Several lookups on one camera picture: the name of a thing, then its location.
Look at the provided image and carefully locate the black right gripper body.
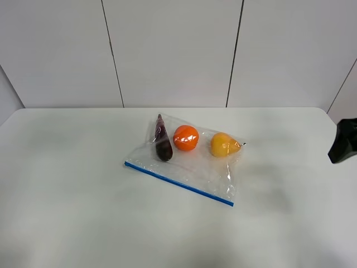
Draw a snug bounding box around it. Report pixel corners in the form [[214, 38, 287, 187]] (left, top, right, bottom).
[[328, 118, 357, 164]]

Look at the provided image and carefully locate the clear zip bag blue zipper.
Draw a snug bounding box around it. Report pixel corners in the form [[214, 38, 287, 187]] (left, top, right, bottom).
[[124, 113, 247, 207]]

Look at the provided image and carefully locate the yellow pear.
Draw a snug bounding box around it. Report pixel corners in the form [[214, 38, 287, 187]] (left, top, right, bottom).
[[210, 132, 245, 158]]

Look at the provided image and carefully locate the orange fruit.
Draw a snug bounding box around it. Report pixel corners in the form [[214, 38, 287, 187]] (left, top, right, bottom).
[[173, 125, 199, 151]]

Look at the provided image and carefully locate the purple eggplant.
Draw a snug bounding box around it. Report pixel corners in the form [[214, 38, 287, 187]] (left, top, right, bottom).
[[155, 114, 173, 162]]

